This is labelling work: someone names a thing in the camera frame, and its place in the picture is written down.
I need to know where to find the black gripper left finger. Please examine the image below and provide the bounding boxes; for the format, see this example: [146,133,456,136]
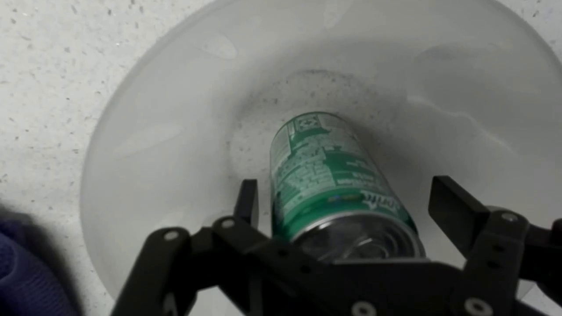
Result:
[111,178,331,316]

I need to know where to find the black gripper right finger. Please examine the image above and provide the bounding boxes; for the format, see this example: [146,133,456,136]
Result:
[429,176,562,316]

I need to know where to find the translucent plastic bowl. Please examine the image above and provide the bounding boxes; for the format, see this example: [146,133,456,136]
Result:
[81,0,562,292]

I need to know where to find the green soda can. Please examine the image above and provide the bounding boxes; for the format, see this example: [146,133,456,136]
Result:
[269,113,426,264]

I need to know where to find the blue cloth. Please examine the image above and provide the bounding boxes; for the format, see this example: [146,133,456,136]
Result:
[0,215,80,316]

